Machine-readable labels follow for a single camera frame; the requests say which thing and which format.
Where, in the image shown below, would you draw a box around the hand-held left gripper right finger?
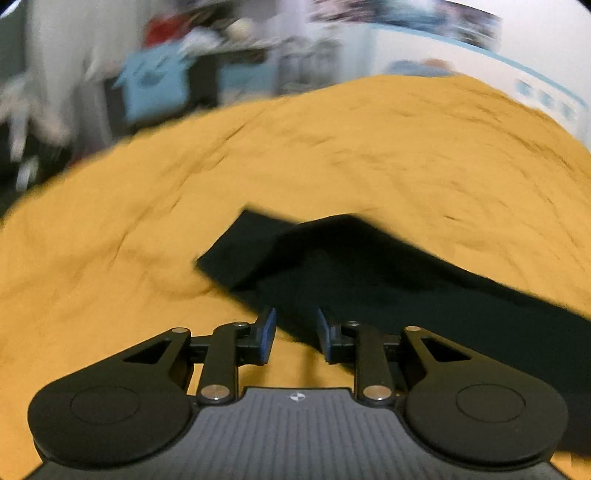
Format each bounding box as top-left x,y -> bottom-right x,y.
316,308 -> 476,407

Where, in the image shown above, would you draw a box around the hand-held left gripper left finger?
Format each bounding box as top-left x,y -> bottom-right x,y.
121,307 -> 278,406

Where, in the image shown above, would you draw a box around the black pants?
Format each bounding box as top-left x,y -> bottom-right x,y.
194,210 -> 591,457

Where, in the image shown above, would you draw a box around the yellow blanket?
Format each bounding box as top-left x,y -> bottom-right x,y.
0,74 -> 591,480

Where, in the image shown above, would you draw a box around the dark desk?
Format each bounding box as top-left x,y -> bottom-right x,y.
185,39 -> 280,109

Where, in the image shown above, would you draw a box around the blue pillow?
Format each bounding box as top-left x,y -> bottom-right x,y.
388,58 -> 459,78

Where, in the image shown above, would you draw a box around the white headboard with blue trim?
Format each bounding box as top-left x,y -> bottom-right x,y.
365,23 -> 591,137

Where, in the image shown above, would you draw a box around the round cream lamp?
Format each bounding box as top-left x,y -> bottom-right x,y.
226,18 -> 253,40

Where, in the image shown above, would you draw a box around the red bag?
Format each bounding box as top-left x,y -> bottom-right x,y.
145,14 -> 186,43

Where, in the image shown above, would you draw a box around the pale cloth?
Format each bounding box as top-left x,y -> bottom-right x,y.
0,76 -> 70,145

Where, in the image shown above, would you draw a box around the white curtain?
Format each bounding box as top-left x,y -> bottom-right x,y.
23,0 -> 139,139

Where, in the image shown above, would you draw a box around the wall poster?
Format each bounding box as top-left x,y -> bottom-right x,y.
310,0 -> 370,23
369,0 -> 439,29
438,2 -> 504,49

